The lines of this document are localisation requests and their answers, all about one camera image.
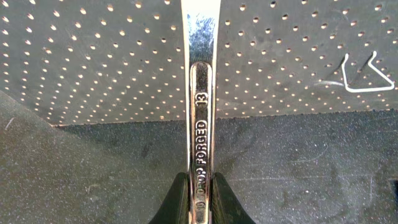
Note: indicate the metal hook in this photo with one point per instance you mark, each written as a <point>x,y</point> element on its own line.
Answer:
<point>367,89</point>

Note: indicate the black pegboard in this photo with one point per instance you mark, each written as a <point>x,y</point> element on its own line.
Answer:
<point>93,56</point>

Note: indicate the wrench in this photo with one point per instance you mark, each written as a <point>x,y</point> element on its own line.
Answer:
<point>200,109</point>

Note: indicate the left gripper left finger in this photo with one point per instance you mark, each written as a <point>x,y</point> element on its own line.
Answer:
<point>177,202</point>

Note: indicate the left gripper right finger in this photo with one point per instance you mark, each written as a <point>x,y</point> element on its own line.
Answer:
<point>225,202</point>

